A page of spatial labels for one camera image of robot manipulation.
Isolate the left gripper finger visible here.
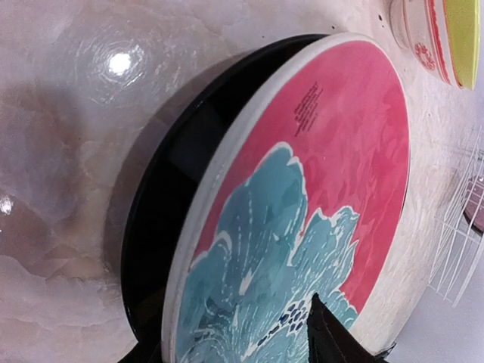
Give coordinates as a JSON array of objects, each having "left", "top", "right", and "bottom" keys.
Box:
[{"left": 307, "top": 293, "right": 393, "bottom": 363}]

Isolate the dark red plate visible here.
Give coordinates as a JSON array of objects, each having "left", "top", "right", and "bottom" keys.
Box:
[{"left": 161, "top": 33, "right": 410, "bottom": 362}]

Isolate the black rimmed plate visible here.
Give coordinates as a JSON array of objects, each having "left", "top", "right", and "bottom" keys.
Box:
[{"left": 120, "top": 34, "right": 323, "bottom": 362}]

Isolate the white red patterned bowl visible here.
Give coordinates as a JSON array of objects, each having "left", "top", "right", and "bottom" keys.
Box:
[{"left": 389, "top": 0, "right": 461, "bottom": 88}]

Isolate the green bowl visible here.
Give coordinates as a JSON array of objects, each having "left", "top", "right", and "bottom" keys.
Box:
[{"left": 444, "top": 0, "right": 481, "bottom": 90}]

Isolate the pink dotted plate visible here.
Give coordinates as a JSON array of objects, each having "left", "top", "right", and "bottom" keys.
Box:
[{"left": 464, "top": 176, "right": 483, "bottom": 233}]

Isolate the white wire dish rack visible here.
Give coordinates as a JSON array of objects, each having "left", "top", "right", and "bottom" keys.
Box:
[{"left": 428, "top": 146, "right": 483, "bottom": 307}]

